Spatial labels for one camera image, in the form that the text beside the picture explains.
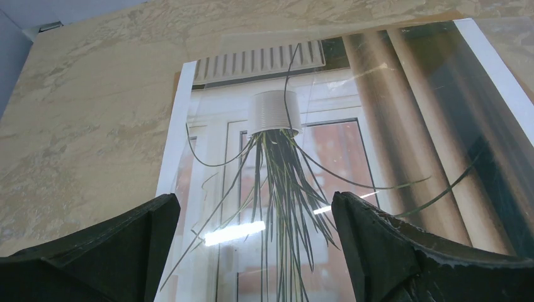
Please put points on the plant photo print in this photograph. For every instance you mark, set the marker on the plant photo print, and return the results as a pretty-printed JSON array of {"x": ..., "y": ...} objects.
[{"x": 317, "y": 166}]

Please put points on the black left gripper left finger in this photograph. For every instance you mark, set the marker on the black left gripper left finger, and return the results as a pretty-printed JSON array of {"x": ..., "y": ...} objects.
[{"x": 120, "y": 259}]

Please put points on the brown backing board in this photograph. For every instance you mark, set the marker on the brown backing board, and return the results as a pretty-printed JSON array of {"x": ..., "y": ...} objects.
[{"x": 176, "y": 80}]

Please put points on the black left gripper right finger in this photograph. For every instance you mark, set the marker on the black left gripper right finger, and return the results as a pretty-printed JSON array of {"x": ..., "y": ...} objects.
[{"x": 392, "y": 260}]

